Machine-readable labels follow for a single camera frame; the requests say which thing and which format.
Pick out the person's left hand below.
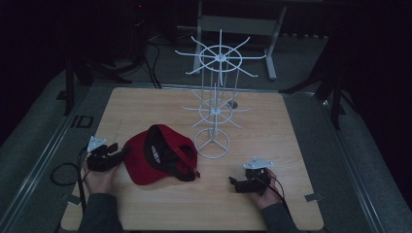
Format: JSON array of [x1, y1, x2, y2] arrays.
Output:
[[82, 159, 121, 195]]

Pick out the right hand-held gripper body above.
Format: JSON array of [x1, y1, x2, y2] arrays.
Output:
[[242, 156, 275, 196]]

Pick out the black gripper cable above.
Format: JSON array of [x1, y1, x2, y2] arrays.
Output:
[[258, 168, 296, 221], [50, 146, 95, 216]]

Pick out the white metal table frame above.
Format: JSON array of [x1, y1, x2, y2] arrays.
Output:
[[186, 0, 288, 82]]

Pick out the person's right hand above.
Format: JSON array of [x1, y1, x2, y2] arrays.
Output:
[[248, 168, 284, 211]]

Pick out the white wire hat rack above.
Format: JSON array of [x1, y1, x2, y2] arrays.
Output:
[[174, 28, 267, 160]]

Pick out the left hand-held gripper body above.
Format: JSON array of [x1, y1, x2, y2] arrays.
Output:
[[86, 135, 121, 173]]

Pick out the grey tape strip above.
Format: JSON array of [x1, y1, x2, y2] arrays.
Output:
[[303, 192, 326, 203], [65, 193, 82, 206]]

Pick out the black floor cables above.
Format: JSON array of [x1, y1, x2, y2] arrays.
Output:
[[141, 35, 163, 90]]

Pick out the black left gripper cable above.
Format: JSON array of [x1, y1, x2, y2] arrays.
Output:
[[50, 146, 95, 216]]

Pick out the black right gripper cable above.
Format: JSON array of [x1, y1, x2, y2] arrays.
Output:
[[258, 168, 296, 221]]

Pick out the red baseball cap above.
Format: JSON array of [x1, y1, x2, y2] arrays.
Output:
[[123, 123, 201, 186]]

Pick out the black tripod stand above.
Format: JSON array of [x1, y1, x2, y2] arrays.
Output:
[[56, 54, 147, 117], [280, 64, 358, 131]]

